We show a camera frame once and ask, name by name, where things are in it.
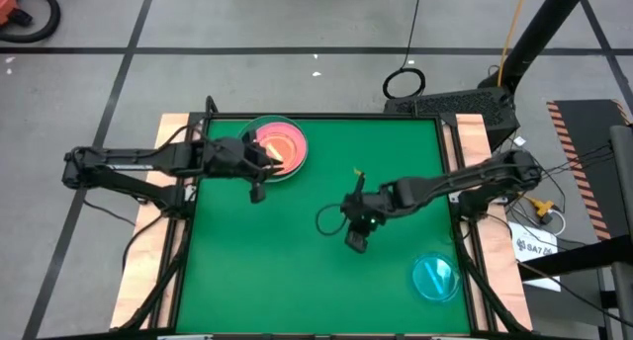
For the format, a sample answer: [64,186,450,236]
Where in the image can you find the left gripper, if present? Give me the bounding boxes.
[202,136,286,180]

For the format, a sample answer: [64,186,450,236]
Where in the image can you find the orange transparent small plate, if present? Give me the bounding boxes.
[254,127,304,175]

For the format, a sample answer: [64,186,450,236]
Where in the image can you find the pink transparent small plate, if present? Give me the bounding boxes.
[249,122,309,177]

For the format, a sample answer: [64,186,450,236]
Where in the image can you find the blue transparent small plate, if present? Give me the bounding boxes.
[408,253,462,304]

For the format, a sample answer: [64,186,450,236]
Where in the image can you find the black perforated computer case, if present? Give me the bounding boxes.
[384,87,521,145]

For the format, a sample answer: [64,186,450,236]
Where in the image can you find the wooden side board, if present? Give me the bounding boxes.
[446,113,533,332]
[109,113,192,330]

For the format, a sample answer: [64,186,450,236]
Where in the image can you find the white paper label sheet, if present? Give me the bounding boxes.
[507,220,563,293]

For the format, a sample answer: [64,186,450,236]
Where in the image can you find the yellow power plug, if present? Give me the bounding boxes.
[530,198,556,218]

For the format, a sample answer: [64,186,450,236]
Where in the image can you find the black slanted support bar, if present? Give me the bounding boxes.
[518,233,633,283]

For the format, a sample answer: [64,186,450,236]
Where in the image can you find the dark striped-edge floor mat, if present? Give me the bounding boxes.
[545,98,633,242]

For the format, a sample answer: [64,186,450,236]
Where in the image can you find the grey metal upright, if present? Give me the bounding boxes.
[608,124,633,340]

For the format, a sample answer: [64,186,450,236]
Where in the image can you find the orange vacuum cleaner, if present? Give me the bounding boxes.
[0,0,19,28]

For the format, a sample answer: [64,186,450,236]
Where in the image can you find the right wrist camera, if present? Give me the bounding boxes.
[344,220,372,255]

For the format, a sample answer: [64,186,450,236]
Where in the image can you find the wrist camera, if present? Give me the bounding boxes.
[248,181,268,206]
[344,220,372,255]

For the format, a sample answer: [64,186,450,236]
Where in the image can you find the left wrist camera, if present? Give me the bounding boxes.
[248,181,268,206]

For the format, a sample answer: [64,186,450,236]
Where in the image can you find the black table frame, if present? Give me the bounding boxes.
[111,96,533,340]

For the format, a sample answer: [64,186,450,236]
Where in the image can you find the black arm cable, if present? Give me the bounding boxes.
[81,196,169,273]

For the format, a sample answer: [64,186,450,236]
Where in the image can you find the black coiled floor cable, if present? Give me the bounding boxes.
[381,0,427,101]

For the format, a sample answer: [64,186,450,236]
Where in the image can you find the yellow hanging cable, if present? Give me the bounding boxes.
[496,0,531,87]

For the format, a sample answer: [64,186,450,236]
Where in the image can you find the black post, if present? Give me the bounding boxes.
[477,0,592,97]

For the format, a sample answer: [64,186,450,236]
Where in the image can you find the black vacuum hose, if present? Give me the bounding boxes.
[0,0,62,44]

